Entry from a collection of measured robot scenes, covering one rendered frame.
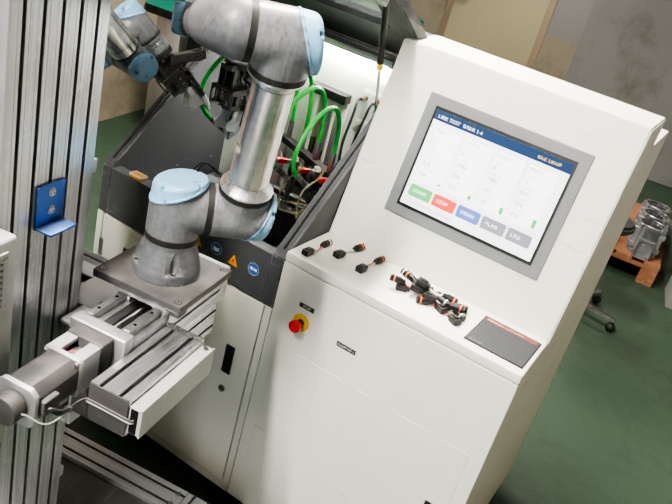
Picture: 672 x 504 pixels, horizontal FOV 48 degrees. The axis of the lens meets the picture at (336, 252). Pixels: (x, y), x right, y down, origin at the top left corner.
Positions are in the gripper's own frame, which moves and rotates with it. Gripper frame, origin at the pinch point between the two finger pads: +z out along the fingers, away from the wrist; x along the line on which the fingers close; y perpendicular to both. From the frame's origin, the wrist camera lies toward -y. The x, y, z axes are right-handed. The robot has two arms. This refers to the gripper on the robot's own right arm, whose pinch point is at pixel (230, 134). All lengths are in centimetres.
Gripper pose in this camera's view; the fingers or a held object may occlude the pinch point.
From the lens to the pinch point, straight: 202.6
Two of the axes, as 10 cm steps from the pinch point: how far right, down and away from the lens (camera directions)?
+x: 8.2, 4.3, -3.8
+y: -5.1, 2.7, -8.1
